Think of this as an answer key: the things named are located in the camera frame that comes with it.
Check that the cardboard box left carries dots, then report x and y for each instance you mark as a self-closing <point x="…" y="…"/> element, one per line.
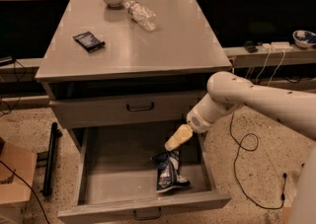
<point x="17" y="170"/>

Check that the closed upper drawer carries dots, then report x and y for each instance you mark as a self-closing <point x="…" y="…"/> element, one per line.
<point x="115" y="110"/>

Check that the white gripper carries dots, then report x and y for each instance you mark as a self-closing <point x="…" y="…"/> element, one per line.
<point x="197" y="122"/>

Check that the blue chip bag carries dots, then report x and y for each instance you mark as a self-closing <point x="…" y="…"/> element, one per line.
<point x="168" y="175"/>

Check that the clear plastic water bottle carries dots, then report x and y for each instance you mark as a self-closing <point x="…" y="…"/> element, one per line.
<point x="142" y="15"/>

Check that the black bar on floor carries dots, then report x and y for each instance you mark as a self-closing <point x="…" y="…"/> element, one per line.
<point x="55" y="133"/>

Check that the cardboard box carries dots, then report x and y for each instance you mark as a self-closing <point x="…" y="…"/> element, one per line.
<point x="17" y="170"/>
<point x="286" y="214"/>

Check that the blue white bowl on ledge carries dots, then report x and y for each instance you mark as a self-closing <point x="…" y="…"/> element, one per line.
<point x="304" y="39"/>

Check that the white power strip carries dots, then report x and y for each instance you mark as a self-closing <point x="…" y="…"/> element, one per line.
<point x="280" y="45"/>

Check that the grey drawer cabinet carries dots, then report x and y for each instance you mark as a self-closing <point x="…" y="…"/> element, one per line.
<point x="178" y="56"/>

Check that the open lower drawer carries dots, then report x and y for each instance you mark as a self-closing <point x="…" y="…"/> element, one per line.
<point x="117" y="176"/>

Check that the cardboard box bottom right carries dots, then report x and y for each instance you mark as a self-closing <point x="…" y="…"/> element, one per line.
<point x="286" y="214"/>

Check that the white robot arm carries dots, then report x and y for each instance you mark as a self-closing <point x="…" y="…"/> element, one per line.
<point x="293" y="109"/>

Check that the small black snack packet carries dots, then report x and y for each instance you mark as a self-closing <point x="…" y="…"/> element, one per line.
<point x="89" y="42"/>

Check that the black device on ledge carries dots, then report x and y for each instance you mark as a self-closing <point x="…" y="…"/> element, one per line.
<point x="250" y="46"/>

